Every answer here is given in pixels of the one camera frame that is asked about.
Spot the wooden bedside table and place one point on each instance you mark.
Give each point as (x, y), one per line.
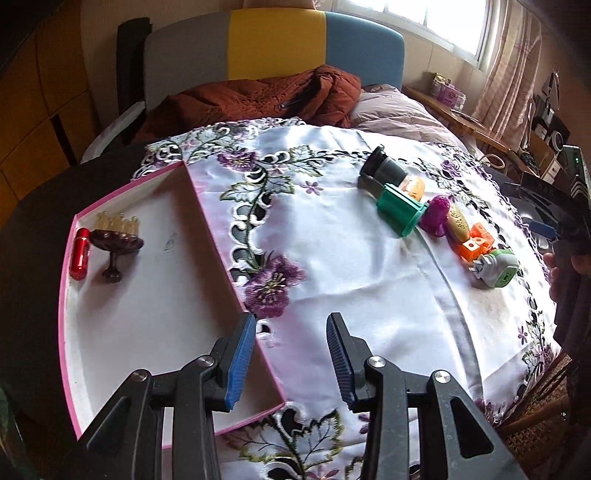
(461, 120)

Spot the wooden wardrobe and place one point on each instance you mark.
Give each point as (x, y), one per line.
(46, 92)

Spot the white floral embroidered tablecloth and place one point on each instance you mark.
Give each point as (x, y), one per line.
(360, 286)

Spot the person's right hand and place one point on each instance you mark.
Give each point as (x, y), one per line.
(553, 274)

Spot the orange dice block toy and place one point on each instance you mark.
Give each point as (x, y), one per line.
(473, 247)

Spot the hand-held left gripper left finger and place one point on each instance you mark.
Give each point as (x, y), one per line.
(240, 364)

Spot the black cylindrical cup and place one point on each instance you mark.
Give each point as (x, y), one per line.
(383, 173)

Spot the white pillow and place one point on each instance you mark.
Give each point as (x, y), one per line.
(115, 129)

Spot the pink patterned curtain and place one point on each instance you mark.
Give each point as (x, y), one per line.
(508, 78)

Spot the wicker chair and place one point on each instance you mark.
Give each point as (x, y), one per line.
(535, 415)

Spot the black bed sheet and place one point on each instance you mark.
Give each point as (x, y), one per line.
(32, 258)

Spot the window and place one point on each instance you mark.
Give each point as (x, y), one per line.
(443, 23)

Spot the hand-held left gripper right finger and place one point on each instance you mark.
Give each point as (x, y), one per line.
(339, 355)

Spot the translucent yellow comb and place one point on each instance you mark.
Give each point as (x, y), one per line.
(115, 221)

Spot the grey yellow blue headboard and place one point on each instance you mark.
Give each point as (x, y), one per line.
(277, 41)

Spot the orange plastic cutter case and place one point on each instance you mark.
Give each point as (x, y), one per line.
(413, 187)

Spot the green and white plug device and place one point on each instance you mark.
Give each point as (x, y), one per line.
(501, 270)

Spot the purple gift box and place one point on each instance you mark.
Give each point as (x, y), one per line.
(448, 90)

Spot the purple perforated plastic holder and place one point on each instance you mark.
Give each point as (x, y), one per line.
(434, 214)

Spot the rust brown quilted jacket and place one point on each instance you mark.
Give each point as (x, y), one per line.
(240, 99)

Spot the pink shallow cardboard box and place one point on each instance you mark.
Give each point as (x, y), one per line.
(152, 300)

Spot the yellow oval plastic case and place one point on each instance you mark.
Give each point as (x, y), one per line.
(457, 221)

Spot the small red metal bottle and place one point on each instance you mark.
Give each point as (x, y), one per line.
(80, 254)

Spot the dark brown scalp massager comb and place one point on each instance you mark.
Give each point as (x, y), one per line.
(115, 241)

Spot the green cylindrical container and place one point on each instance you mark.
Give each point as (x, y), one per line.
(399, 207)

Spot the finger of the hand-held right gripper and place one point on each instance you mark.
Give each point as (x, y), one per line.
(535, 194)
(542, 228)

